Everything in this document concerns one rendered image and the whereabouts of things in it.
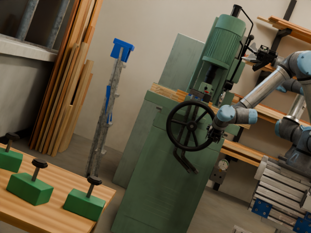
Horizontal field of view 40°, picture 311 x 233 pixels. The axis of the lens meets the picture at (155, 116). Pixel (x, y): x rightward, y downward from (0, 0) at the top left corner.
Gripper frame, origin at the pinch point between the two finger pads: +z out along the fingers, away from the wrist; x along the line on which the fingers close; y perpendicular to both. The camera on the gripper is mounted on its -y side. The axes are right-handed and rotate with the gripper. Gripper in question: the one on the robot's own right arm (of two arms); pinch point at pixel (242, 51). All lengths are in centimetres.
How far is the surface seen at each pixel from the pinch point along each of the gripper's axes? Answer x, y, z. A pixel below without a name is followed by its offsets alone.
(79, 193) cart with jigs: 156, 28, 39
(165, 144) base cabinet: 50, -50, 22
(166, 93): 20, -37, 34
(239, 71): -13.7, -23.3, -5.1
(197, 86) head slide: 5.0, -33.3, 17.4
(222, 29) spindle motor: -5.9, 5.9, 16.4
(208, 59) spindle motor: 6.4, -9.8, 17.4
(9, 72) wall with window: 17, -76, 146
